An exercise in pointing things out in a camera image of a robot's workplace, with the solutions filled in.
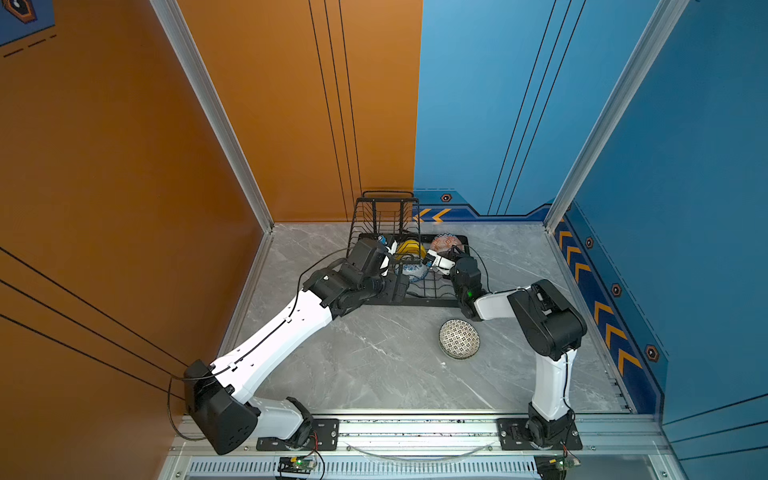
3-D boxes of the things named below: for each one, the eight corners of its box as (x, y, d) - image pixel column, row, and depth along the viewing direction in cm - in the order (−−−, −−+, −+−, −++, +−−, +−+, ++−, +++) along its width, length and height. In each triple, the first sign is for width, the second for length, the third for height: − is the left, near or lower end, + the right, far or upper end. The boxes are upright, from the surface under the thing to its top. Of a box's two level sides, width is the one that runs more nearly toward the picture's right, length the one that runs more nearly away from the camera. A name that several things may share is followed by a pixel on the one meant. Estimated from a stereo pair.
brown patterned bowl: (433, 349, 89) (435, 341, 84) (444, 322, 95) (446, 313, 90) (471, 366, 86) (476, 358, 81) (480, 337, 91) (484, 328, 87)
